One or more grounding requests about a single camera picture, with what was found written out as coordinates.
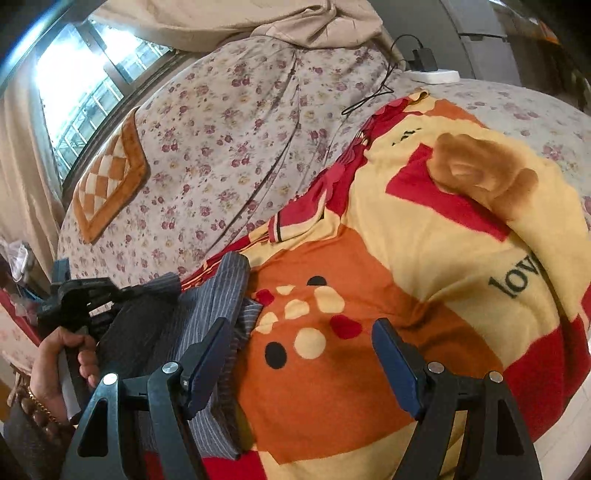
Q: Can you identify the orange yellow red printed blanket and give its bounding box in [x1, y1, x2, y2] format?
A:
[139, 90, 591, 480]

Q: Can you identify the floral bed sheet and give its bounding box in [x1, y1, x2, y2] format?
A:
[58, 34, 591, 287]

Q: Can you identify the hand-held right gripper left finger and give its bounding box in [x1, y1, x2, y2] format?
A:
[60, 317, 232, 480]

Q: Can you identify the orange checkered pillow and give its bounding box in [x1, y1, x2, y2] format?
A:
[71, 106, 151, 245]

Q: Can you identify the grey cabinet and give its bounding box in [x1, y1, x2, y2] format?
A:
[369, 0, 522, 81]

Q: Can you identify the person's left forearm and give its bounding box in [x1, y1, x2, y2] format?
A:
[0, 374, 77, 480]

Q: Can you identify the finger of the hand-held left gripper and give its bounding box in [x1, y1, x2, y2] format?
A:
[111, 285, 155, 305]

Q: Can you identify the beige curtain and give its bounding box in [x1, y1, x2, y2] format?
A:
[0, 51, 65, 278]

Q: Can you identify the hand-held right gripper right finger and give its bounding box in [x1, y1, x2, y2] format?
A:
[372, 318, 543, 480]

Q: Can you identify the barred window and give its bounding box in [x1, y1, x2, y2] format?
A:
[34, 18, 176, 181]

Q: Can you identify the black cable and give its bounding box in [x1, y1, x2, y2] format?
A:
[342, 34, 421, 116]

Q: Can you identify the beige quilt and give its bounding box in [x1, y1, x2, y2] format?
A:
[90, 0, 393, 49]

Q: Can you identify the person's left hand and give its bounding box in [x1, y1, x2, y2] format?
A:
[30, 330, 100, 416]

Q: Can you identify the grey-blue striped shirt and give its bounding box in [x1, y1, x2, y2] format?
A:
[95, 251, 266, 462]

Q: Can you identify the black charger plug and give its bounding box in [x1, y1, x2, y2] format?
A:
[411, 47, 437, 72]

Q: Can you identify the beaded bracelet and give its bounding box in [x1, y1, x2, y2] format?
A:
[25, 388, 70, 428]

